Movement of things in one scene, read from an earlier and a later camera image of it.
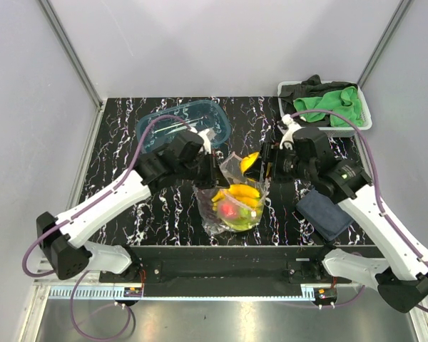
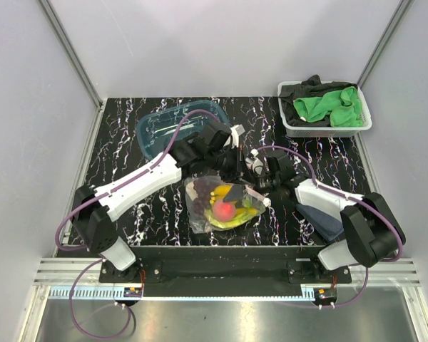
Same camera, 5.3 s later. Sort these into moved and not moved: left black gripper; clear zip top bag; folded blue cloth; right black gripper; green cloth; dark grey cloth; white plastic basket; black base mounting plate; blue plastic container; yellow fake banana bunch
Moved: yellow fake banana bunch; clear zip top bag; right black gripper; left black gripper
Not moved: folded blue cloth; blue plastic container; white plastic basket; black base mounting plate; green cloth; dark grey cloth
